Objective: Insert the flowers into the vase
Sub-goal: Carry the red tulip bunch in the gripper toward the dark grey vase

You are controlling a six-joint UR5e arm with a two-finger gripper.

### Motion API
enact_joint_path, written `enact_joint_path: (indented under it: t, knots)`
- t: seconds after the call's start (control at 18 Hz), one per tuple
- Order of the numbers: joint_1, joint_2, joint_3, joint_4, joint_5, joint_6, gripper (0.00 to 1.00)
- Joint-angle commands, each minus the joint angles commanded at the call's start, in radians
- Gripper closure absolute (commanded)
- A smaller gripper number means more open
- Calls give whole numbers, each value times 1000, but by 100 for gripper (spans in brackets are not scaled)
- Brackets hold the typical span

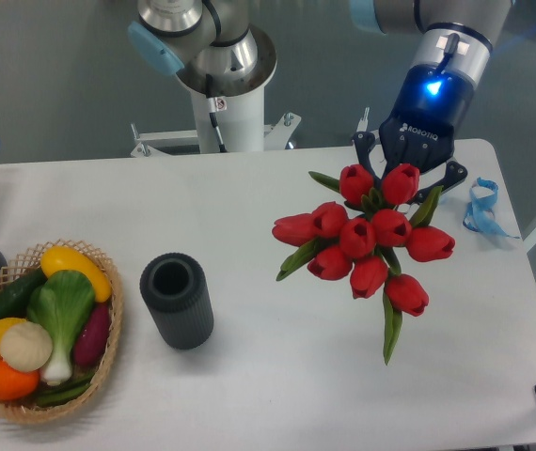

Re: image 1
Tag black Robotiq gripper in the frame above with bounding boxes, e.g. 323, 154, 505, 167
352, 65, 474, 206

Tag red tulip bouquet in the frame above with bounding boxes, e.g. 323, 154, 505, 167
272, 163, 455, 362

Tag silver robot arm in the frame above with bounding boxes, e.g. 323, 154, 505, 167
128, 1, 512, 191

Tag dark grey ribbed vase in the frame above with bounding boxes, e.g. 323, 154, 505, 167
139, 253, 214, 350

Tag blue ribbon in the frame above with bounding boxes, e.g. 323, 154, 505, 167
462, 178, 520, 240

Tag yellow squash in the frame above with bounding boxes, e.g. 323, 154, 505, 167
40, 245, 112, 303

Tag purple sweet potato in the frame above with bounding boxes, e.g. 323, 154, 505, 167
72, 303, 111, 367

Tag green bok choy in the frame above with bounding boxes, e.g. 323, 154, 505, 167
26, 270, 95, 386

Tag dark green cucumber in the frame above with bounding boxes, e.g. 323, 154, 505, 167
0, 268, 47, 319

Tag green pea pods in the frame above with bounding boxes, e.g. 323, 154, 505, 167
34, 372, 93, 408

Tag orange fruit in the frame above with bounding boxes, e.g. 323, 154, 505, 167
0, 360, 39, 401

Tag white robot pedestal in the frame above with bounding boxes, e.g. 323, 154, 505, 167
130, 84, 302, 158

